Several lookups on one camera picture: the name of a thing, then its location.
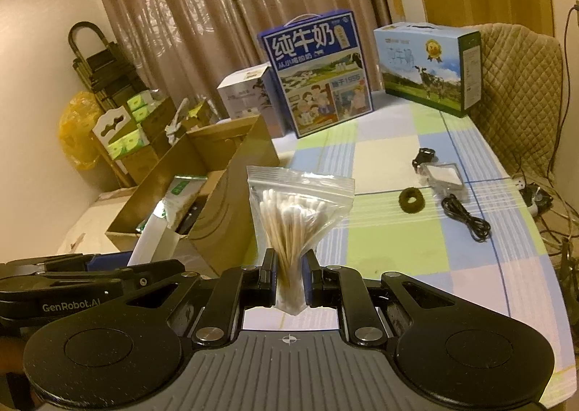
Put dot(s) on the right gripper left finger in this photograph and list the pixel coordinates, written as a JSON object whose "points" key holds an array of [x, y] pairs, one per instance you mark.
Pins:
{"points": [[222, 302]]}

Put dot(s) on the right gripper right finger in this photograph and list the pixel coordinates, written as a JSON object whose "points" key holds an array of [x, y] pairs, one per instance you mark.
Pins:
{"points": [[344, 290]]}

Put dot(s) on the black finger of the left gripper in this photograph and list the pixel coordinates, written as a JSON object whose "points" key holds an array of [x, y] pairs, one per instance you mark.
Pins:
{"points": [[37, 291]]}

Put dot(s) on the cotton swab bag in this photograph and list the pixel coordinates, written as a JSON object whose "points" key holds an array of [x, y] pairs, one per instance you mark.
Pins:
{"points": [[292, 211]]}

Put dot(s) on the silver green tea bag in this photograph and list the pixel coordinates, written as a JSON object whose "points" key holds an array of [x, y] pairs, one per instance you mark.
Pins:
{"points": [[177, 201]]}

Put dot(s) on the brown hair scrunchie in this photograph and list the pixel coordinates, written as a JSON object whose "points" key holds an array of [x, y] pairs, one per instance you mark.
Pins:
{"points": [[411, 200]]}

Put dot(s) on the clear bag white pads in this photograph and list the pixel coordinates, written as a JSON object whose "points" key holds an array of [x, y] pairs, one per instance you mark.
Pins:
{"points": [[444, 178]]}

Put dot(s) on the white box on table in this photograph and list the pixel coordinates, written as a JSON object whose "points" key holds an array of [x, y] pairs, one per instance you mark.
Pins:
{"points": [[156, 243]]}

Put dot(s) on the open cardboard box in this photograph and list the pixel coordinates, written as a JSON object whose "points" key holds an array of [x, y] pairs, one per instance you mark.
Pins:
{"points": [[197, 197]]}

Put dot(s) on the checked bed sheet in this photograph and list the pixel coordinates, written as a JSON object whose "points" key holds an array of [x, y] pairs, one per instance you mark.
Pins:
{"points": [[511, 272]]}

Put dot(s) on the yellow plastic bag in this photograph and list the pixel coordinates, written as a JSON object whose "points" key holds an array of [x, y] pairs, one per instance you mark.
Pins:
{"points": [[75, 129]]}

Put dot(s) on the tissue pack carton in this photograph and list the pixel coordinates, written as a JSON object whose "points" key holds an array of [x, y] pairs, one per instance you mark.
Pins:
{"points": [[132, 138]]}

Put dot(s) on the white appliance box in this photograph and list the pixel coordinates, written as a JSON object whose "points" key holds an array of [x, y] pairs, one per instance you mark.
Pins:
{"points": [[253, 91]]}

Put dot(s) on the blue milk carton box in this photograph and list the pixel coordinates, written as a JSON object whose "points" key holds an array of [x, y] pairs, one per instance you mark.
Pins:
{"points": [[319, 66]]}

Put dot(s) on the white power strip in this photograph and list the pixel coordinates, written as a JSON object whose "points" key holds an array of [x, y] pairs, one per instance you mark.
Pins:
{"points": [[537, 200]]}

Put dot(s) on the black folding hand cart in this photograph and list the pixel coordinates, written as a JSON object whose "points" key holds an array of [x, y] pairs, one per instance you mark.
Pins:
{"points": [[108, 74]]}

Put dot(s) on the light blue cow milk box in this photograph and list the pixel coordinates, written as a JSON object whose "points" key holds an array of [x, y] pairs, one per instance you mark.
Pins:
{"points": [[437, 66]]}

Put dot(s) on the quilted beige cover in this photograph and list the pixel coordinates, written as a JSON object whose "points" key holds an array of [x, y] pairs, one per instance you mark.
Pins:
{"points": [[519, 111]]}

